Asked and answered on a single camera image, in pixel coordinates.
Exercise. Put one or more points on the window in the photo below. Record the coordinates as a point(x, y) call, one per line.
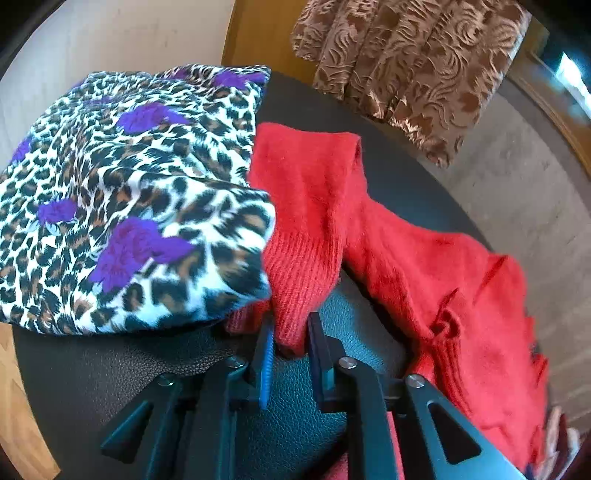
point(568, 69)

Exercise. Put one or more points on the brown floral curtain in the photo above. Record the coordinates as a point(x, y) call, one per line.
point(406, 60)

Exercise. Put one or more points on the leopard print cloth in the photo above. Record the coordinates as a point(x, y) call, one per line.
point(115, 184)

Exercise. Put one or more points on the red sweater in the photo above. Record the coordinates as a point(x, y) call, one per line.
point(415, 258)

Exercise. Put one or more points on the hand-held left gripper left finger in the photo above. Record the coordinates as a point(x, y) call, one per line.
point(265, 364)

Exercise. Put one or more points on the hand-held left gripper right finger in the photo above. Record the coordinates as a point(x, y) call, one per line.
point(318, 360)

